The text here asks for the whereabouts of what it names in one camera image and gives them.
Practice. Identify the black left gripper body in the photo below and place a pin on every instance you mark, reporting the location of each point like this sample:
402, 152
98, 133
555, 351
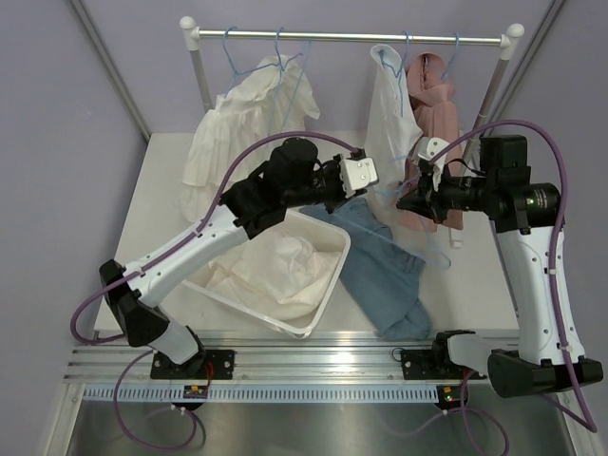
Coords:
326, 188

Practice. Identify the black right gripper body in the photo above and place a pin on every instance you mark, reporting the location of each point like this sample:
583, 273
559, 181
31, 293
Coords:
444, 200

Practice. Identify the blue denim skirt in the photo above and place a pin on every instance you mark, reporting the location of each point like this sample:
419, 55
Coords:
381, 277

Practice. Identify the white pleated skirt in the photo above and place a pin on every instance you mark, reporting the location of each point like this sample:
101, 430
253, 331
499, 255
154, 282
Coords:
278, 274

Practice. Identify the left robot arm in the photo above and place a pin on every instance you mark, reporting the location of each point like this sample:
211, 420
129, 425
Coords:
292, 176

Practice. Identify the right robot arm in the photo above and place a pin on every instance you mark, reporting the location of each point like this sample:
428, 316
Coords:
549, 357

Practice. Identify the white shirt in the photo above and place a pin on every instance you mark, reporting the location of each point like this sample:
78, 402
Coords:
392, 133

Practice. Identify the white plastic basket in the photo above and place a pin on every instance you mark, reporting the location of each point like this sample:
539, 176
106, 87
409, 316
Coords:
324, 237

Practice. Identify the pink ruffled dress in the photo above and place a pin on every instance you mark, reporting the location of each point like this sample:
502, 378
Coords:
435, 113

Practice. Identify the white ruffled dress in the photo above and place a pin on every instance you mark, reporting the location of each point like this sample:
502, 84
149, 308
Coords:
235, 123

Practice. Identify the metal clothes rack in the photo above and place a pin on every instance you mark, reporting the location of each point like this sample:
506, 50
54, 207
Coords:
193, 34

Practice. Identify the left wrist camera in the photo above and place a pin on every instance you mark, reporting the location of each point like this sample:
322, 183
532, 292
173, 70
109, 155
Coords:
357, 172

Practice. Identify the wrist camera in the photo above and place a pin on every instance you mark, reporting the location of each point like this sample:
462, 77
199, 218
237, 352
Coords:
357, 172
430, 162

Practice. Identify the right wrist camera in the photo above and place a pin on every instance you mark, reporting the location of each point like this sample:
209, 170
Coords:
430, 162

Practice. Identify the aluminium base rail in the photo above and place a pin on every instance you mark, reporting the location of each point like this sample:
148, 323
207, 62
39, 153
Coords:
267, 357

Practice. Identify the white slotted cable duct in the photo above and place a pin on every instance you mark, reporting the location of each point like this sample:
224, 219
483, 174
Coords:
261, 394

